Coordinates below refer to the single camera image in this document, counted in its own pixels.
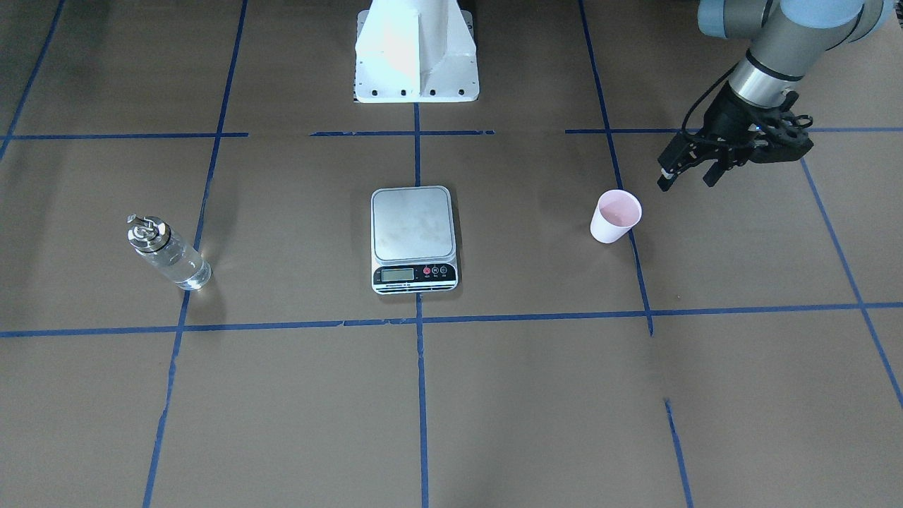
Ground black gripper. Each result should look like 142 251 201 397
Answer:
657 84 777 192

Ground pink plastic cup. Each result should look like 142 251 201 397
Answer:
590 189 643 244

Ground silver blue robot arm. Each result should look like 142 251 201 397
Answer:
657 1 895 192

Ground silver digital kitchen scale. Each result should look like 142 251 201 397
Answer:
370 186 460 295

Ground black camera cable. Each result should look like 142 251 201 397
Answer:
680 68 734 142

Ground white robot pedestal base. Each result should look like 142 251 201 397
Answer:
353 1 480 104

